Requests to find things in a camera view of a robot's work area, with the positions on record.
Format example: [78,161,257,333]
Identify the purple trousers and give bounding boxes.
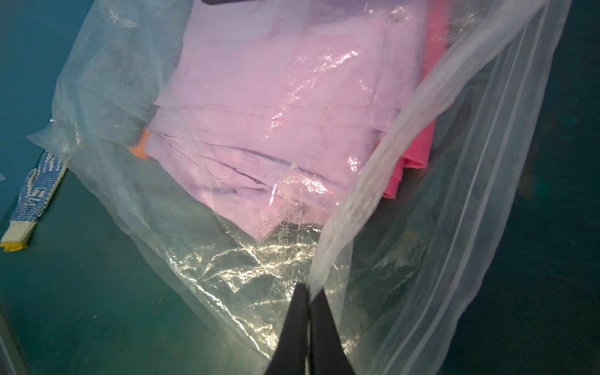
[145,1,430,241]

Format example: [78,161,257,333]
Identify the blue dotted white glove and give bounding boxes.
[1,152,67,253]

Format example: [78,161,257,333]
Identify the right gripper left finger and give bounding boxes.
[265,283,309,375]

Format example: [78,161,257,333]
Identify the pink trousers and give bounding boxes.
[383,0,451,199]

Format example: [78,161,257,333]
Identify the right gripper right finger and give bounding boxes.
[309,289,355,375]

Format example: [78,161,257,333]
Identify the clear plastic vacuum bag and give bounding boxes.
[31,1,570,374]

